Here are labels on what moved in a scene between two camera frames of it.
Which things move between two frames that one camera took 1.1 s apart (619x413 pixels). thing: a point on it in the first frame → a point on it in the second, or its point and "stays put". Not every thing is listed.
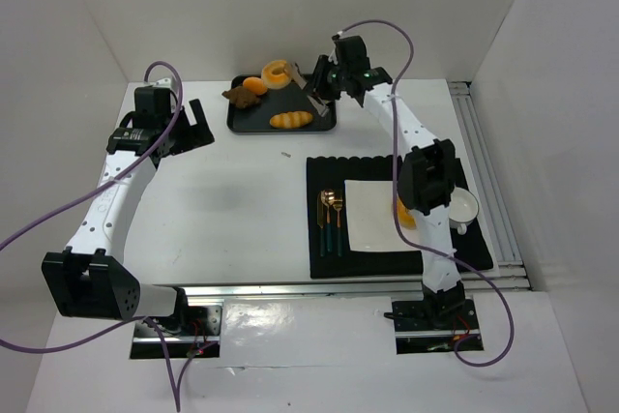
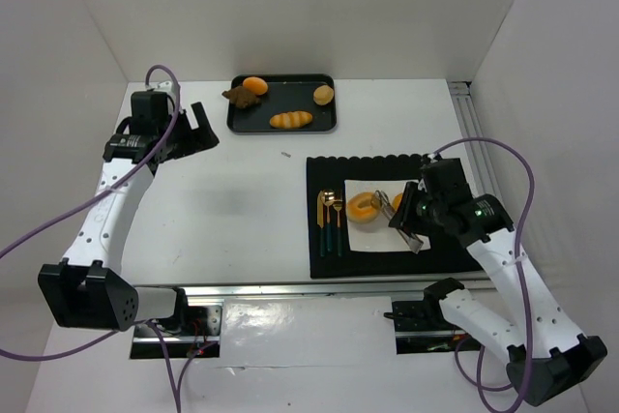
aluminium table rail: x=300 y=290 stays put
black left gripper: x=191 y=132 stays put
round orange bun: x=255 y=85 stays put
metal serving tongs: x=320 y=106 → x=381 y=200
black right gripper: x=318 y=82 → x=406 y=207
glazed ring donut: x=275 y=75 → x=360 y=209
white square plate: x=370 y=219 stays put
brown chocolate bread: x=241 y=98 stays put
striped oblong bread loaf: x=290 y=119 stays put
